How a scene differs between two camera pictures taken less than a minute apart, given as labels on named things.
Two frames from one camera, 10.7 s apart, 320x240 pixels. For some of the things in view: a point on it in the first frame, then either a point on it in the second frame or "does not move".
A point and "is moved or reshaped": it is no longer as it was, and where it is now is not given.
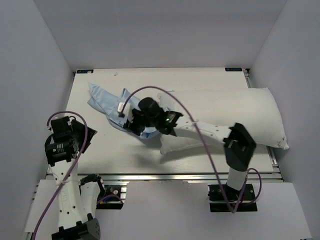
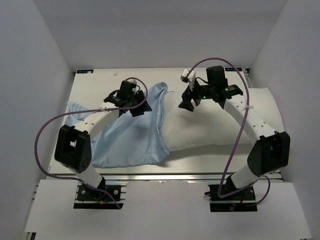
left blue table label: (85, 71) does not move
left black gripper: (81, 126) → (140, 110)
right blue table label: (233, 69) does not move
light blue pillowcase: (109, 105) is moved or reshaped
